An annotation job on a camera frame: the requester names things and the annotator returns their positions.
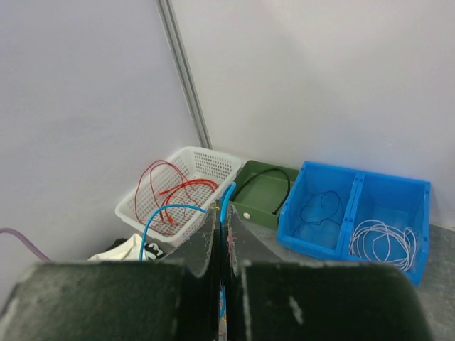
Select blue plastic divided bin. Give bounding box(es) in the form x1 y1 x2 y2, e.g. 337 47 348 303
277 161 431 286

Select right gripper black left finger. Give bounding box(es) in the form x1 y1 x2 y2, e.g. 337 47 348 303
1 209 220 340

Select white left perforated basket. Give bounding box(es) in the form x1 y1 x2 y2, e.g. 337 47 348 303
114 146 242 247

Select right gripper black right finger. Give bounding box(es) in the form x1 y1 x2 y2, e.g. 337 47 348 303
225 206 433 340

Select red cables in basket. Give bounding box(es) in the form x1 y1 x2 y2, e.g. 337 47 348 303
134 159 220 236

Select white wires in blue bin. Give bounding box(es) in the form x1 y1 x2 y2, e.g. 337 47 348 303
348 219 419 271

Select green plastic box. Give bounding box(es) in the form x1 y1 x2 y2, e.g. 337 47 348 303
230 160 299 231

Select white cloth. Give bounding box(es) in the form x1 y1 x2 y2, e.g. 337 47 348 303
88 234 165 261

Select short black cable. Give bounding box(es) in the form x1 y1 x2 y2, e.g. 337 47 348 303
230 168 291 216

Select dark blue thin wire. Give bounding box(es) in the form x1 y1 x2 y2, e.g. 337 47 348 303
300 190 345 227

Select light blue thin wire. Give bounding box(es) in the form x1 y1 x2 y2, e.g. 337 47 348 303
139 181 237 319

